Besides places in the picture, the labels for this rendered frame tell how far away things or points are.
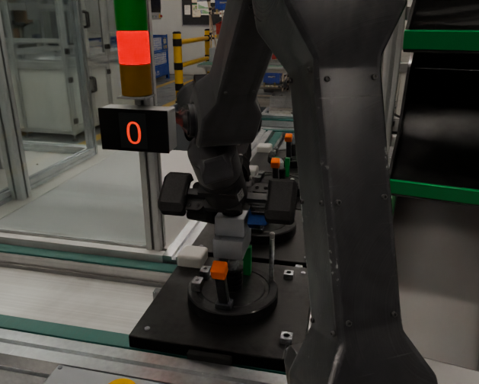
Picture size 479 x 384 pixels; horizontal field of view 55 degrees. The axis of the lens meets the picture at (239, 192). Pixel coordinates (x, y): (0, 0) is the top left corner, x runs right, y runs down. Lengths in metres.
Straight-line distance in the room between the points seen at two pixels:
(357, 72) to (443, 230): 0.46
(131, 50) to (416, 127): 0.44
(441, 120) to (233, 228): 0.32
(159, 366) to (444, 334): 0.36
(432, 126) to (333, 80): 0.43
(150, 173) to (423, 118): 0.46
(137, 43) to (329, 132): 0.56
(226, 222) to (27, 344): 0.32
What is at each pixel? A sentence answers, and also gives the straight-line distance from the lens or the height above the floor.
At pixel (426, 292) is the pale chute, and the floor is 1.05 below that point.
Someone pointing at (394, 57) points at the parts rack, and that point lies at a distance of 0.64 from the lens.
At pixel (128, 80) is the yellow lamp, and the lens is 0.77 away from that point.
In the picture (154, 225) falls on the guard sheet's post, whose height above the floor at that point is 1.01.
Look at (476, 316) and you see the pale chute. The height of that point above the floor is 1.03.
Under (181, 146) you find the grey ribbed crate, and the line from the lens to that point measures 2.70.
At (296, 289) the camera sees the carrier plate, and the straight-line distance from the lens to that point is 0.76.
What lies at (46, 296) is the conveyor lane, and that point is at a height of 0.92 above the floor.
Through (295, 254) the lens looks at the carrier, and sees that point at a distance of 0.87.
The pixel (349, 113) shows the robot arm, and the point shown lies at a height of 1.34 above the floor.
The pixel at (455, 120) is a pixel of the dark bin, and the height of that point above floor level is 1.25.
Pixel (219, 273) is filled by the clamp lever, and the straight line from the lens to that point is 0.62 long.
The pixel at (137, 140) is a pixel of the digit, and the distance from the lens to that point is 0.79.
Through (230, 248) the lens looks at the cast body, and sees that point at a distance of 0.66.
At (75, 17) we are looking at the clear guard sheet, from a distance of 0.87.
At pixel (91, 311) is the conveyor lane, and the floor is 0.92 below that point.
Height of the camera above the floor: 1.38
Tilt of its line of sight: 21 degrees down
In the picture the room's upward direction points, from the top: straight up
